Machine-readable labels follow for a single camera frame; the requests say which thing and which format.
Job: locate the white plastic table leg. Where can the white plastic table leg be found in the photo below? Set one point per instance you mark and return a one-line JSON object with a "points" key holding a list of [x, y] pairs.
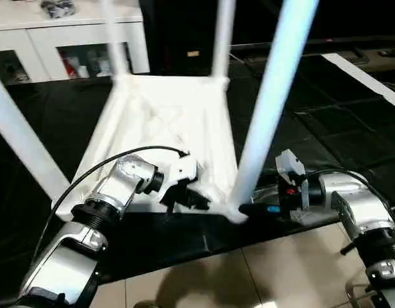
{"points": [[27, 141], [114, 38], [274, 96], [223, 38]]}

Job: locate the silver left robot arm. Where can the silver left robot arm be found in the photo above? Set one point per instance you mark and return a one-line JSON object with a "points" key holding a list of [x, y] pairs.
{"points": [[101, 212]]}

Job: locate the dark left robot foot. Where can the dark left robot foot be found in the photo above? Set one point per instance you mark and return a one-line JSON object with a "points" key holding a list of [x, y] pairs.
{"points": [[146, 304]]}

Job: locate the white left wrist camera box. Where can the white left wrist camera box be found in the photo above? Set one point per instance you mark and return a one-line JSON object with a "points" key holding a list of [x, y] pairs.
{"points": [[181, 170]]}

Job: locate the white plastic table top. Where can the white plastic table top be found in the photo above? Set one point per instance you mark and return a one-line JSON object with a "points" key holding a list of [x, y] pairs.
{"points": [[165, 122]]}

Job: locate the black metal bar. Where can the black metal bar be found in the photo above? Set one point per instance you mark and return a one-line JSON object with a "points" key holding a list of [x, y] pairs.
{"points": [[326, 45]]}

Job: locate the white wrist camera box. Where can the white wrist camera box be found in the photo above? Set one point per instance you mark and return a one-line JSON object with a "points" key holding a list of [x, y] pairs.
{"points": [[290, 167], [181, 170]]}

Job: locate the small yellow label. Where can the small yellow label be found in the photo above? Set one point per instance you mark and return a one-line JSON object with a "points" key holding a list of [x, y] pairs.
{"points": [[193, 54]]}

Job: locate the white glass-door cabinet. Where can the white glass-door cabinet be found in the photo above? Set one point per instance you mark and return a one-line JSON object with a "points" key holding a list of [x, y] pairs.
{"points": [[69, 32]]}

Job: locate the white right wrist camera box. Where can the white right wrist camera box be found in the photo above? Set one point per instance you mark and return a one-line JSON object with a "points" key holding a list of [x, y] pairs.
{"points": [[290, 167]]}

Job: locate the black work mat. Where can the black work mat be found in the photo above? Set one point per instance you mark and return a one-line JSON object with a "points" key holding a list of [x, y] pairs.
{"points": [[50, 109]]}

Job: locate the crumpled silver object on cabinet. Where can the crumpled silver object on cabinet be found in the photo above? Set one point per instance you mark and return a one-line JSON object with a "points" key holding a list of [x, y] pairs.
{"points": [[58, 8]]}

